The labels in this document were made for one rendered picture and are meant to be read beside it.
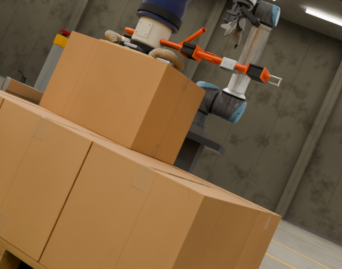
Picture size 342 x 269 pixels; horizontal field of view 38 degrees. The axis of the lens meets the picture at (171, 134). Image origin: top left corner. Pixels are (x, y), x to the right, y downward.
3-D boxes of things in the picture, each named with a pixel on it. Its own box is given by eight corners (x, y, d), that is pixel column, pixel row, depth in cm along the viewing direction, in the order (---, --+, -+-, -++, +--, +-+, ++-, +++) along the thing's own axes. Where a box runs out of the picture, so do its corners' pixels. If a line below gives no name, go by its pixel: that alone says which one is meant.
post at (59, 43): (-7, 171, 329) (56, 33, 331) (1, 172, 335) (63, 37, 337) (0, 175, 326) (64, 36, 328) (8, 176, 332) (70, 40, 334)
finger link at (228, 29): (215, 33, 225) (226, 23, 230) (226, 37, 222) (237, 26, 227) (215, 28, 223) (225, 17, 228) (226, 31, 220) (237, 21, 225)
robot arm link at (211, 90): (188, 106, 322) (200, 81, 322) (212, 117, 318) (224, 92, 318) (184, 102, 307) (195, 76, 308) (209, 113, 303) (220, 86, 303)
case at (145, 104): (38, 105, 243) (71, 30, 244) (87, 125, 277) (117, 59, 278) (130, 149, 212) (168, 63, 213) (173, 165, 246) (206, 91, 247)
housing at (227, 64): (219, 65, 224) (223, 56, 224) (224, 70, 230) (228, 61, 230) (232, 70, 220) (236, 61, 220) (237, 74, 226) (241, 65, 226)
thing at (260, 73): (243, 72, 217) (248, 62, 217) (248, 77, 223) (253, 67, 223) (261, 78, 213) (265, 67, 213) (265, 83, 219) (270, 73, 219)
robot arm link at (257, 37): (214, 113, 319) (261, 1, 305) (239, 124, 315) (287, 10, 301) (208, 115, 305) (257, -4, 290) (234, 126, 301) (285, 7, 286)
